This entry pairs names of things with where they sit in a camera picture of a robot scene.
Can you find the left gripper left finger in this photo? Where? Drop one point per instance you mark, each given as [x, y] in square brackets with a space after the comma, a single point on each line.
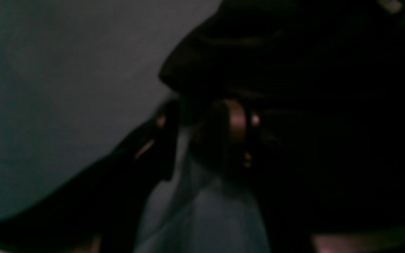
[104, 198]

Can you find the blue table cloth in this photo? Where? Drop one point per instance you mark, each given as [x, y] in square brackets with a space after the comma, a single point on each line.
[76, 76]

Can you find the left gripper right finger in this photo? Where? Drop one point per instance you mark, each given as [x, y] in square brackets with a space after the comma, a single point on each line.
[244, 140]

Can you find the black T-shirt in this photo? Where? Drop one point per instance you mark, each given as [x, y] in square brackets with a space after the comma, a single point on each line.
[327, 78]

